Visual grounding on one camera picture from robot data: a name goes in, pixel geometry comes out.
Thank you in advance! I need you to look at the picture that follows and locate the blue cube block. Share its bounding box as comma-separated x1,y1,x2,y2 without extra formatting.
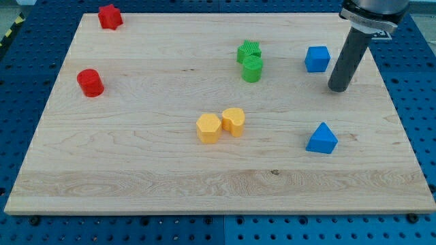
305,46,330,73

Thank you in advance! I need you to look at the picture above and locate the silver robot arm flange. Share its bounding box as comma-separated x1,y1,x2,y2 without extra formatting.
339,0,409,34

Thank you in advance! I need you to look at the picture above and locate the light wooden board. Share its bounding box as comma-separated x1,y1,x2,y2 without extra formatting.
5,14,435,216

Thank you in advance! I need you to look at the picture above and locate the black board stop bolt left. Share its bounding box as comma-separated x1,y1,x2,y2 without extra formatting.
28,216,41,226

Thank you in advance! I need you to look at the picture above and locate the black board stop bolt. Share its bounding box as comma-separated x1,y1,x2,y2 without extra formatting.
406,213,420,224
28,216,41,226

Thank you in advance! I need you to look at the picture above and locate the black board stop bolt right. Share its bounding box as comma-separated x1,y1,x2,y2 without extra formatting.
406,213,420,224

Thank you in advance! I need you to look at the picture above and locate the yellow hexagon block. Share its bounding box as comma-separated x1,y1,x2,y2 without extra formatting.
196,114,222,144

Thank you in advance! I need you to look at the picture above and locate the yellow heart block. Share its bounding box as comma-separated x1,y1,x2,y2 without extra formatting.
221,108,245,137

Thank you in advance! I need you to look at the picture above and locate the green cylinder block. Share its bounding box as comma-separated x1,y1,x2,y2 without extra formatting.
241,55,263,83

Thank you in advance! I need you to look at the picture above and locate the green star block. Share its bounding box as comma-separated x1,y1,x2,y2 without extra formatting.
236,40,262,63

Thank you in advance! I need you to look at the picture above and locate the blue triangular prism block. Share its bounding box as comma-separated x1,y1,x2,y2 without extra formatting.
306,122,338,154

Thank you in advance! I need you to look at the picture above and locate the red cylinder block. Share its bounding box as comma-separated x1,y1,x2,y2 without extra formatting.
76,69,104,97

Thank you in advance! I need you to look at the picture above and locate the red star block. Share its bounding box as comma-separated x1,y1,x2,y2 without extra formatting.
98,4,123,30

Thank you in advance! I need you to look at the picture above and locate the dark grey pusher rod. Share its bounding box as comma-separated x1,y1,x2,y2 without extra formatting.
328,27,372,93

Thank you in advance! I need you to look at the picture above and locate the black white fiducial tag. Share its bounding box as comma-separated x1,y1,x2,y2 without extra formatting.
372,31,392,40

